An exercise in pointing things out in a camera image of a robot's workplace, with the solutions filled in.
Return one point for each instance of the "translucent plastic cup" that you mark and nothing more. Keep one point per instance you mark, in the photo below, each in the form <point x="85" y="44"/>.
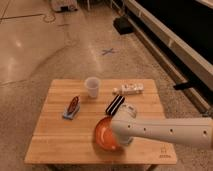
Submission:
<point x="92" y="85"/>

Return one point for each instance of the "red brown spoon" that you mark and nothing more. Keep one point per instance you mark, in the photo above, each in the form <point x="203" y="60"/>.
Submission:
<point x="73" y="105"/>

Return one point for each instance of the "white device on floor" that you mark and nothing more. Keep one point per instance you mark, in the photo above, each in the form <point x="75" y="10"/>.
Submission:
<point x="60" y="5"/>

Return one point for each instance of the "wooden table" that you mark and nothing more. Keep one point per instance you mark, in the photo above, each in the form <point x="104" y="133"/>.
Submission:
<point x="61" y="141"/>

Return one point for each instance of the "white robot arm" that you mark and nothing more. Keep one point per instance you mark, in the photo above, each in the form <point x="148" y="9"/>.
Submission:
<point x="196" y="132"/>

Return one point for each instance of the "long white black bench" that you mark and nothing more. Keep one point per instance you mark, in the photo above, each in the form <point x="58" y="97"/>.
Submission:
<point x="180" y="35"/>

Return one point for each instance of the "black box on floor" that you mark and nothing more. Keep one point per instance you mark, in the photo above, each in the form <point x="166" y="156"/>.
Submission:
<point x="122" y="25"/>

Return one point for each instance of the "black white striped block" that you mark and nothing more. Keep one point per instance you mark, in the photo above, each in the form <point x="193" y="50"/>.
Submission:
<point x="114" y="105"/>

